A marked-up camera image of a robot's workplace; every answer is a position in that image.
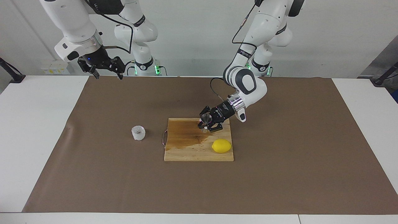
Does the black clamp stand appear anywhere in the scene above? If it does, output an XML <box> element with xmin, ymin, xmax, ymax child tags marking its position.
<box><xmin>0</xmin><ymin>58</ymin><xmax>26</xmax><ymax>83</ymax></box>
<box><xmin>372</xmin><ymin>62</ymin><xmax>398</xmax><ymax>86</ymax></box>

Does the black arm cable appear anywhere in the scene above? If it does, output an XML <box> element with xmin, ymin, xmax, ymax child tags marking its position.
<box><xmin>85</xmin><ymin>0</ymin><xmax>134</xmax><ymax>54</ymax></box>
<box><xmin>210</xmin><ymin>0</ymin><xmax>262</xmax><ymax>101</ymax></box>

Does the brown paper table mat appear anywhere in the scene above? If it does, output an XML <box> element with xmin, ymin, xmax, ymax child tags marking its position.
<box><xmin>22</xmin><ymin>76</ymin><xmax>398</xmax><ymax>215</ymax></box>

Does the stained wooden cutting board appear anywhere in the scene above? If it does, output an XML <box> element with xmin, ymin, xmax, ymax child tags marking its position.
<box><xmin>162</xmin><ymin>118</ymin><xmax>234</xmax><ymax>162</ymax></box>

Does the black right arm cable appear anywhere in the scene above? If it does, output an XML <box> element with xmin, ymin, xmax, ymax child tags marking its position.
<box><xmin>85</xmin><ymin>0</ymin><xmax>134</xmax><ymax>54</ymax></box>

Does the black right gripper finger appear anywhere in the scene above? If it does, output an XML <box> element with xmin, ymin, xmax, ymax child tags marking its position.
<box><xmin>78</xmin><ymin>58</ymin><xmax>100</xmax><ymax>79</ymax></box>
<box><xmin>107</xmin><ymin>57</ymin><xmax>125</xmax><ymax>80</ymax></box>

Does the black base cable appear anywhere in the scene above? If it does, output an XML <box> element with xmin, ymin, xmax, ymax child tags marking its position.
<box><xmin>124</xmin><ymin>61</ymin><xmax>138</xmax><ymax>76</ymax></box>

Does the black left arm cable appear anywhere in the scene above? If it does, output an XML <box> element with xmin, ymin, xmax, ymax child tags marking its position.
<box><xmin>210</xmin><ymin>0</ymin><xmax>262</xmax><ymax>101</ymax></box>

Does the yellow lemon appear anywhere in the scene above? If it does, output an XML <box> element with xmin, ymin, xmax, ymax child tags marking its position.
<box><xmin>211</xmin><ymin>139</ymin><xmax>232</xmax><ymax>153</ymax></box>

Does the small clear plastic cup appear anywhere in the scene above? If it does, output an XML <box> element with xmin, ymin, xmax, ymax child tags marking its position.
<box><xmin>131</xmin><ymin>125</ymin><xmax>146</xmax><ymax>141</ymax></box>

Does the white wall socket box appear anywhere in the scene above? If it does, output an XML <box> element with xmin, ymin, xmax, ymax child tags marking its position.
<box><xmin>40</xmin><ymin>60</ymin><xmax>69</xmax><ymax>75</ymax></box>

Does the steel double jigger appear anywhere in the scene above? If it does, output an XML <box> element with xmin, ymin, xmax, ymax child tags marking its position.
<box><xmin>201</xmin><ymin>114</ymin><xmax>213</xmax><ymax>133</ymax></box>

